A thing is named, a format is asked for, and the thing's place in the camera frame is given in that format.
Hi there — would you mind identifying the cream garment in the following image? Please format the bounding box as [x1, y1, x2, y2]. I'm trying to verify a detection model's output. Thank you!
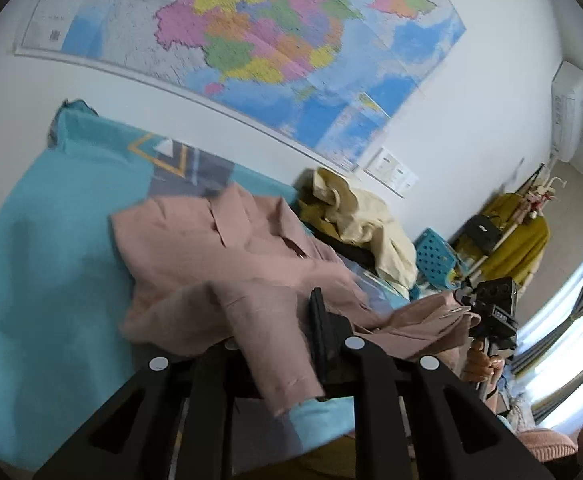
[311, 167, 418, 291]

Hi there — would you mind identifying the white air conditioner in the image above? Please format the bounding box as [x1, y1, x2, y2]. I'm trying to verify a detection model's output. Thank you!
[550, 60, 583, 163]

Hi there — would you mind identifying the yellow hanging garment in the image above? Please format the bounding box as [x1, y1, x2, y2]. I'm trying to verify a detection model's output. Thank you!
[454, 192, 551, 286]

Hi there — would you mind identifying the pink coat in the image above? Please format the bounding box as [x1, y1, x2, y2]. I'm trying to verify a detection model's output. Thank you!
[110, 182, 482, 418]

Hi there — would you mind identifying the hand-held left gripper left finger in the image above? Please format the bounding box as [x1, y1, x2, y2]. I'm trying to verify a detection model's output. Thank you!
[34, 337, 242, 480]

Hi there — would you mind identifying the teal and grey bedsheet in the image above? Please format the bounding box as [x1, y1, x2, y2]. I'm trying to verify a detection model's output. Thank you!
[0, 99, 422, 471]

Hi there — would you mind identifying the black garment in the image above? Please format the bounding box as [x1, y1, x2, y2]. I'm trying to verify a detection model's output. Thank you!
[304, 222, 377, 271]

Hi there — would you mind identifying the colourful wall map poster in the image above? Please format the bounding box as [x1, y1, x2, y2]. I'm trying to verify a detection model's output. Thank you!
[14, 0, 467, 173]

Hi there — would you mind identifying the person's right hand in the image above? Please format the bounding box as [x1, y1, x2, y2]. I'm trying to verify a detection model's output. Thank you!
[461, 342, 505, 386]

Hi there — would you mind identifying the white coat rack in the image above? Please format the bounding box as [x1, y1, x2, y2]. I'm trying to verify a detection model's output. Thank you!
[464, 162, 567, 291]

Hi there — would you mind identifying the white wall socket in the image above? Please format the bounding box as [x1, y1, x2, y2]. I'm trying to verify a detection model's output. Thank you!
[385, 159, 411, 190]
[365, 146, 396, 179]

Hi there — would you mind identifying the pink knit cloth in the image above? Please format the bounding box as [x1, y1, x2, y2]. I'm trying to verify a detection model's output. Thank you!
[515, 426, 581, 462]

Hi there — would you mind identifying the mustard garment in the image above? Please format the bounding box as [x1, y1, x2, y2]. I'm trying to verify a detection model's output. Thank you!
[295, 195, 342, 238]

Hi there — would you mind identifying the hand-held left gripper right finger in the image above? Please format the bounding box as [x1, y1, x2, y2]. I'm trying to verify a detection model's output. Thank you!
[309, 287, 557, 480]

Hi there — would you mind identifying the blue plastic basket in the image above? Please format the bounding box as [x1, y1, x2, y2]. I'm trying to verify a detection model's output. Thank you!
[411, 227, 465, 293]

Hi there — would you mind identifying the black handbag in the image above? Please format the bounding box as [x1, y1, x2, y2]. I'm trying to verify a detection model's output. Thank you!
[464, 214, 503, 256]

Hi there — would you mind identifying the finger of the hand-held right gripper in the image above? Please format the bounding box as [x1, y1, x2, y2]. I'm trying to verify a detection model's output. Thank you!
[453, 284, 478, 311]

